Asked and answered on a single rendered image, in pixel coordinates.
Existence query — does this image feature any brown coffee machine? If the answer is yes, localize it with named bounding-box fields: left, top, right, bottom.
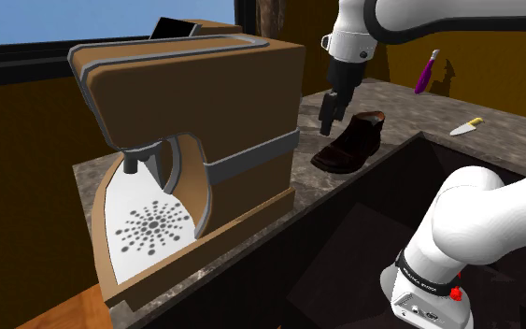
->
left=66, top=32, right=307, bottom=312

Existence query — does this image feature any black framed window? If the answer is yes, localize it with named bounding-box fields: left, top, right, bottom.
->
left=0, top=0, right=258, bottom=91

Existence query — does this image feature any black tablet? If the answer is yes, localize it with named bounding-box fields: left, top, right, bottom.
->
left=149, top=16, right=203, bottom=41

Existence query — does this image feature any yellow handled knife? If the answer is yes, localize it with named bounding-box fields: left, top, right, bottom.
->
left=448, top=117, right=486, bottom=137

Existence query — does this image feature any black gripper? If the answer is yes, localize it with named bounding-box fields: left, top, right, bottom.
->
left=319, top=55, right=367, bottom=137

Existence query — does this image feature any dark brown ankle boot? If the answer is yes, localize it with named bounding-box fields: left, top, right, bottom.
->
left=309, top=110, right=387, bottom=176

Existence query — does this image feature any purple handled kitchen tool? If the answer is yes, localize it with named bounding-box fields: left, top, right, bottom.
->
left=413, top=49, right=441, bottom=96

